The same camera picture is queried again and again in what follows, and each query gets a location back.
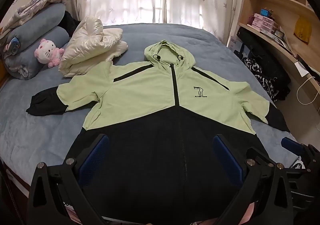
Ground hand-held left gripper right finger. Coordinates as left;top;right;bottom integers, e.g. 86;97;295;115
212;134;294;225

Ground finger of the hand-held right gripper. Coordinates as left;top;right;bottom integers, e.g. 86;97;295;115
280;137;320;165

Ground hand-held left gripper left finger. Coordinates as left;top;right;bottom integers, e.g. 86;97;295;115
26;134;110;225

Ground green and black hooded jacket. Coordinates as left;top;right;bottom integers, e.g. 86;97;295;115
26;40;290;220

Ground white puffer jacket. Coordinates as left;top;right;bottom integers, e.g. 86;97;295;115
59;16;129;77

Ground black and patterned clothes pile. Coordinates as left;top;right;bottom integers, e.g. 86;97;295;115
236;26;292;102

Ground white paper sheet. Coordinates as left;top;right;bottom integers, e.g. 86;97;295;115
294;60;312;77

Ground black and white patterned cloth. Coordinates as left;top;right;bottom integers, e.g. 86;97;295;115
241;57;279;102

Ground white cardboard box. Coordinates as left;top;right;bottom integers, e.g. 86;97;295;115
230;39;244;53

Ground yellow cloth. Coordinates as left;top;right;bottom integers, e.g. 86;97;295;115
293;15;313;45

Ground pink and white plush cat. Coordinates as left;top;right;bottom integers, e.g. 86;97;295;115
34;38;65;68

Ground pink storage drawers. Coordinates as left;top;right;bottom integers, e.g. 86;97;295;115
251;13;279;33

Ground black fuzzy cloth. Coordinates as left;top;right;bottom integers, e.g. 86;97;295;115
56;10;83;38

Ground cartoon printed cloth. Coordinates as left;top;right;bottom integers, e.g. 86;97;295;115
4;36;22;56

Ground blue folded fleece blanket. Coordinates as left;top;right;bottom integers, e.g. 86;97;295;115
2;3;70;81

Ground wooden bookshelf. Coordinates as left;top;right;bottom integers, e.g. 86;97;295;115
226;0;320;113

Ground pale floral blanket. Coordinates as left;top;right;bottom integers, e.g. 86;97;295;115
0;0;72;38

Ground white cable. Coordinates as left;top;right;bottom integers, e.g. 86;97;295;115
297;76;320;106

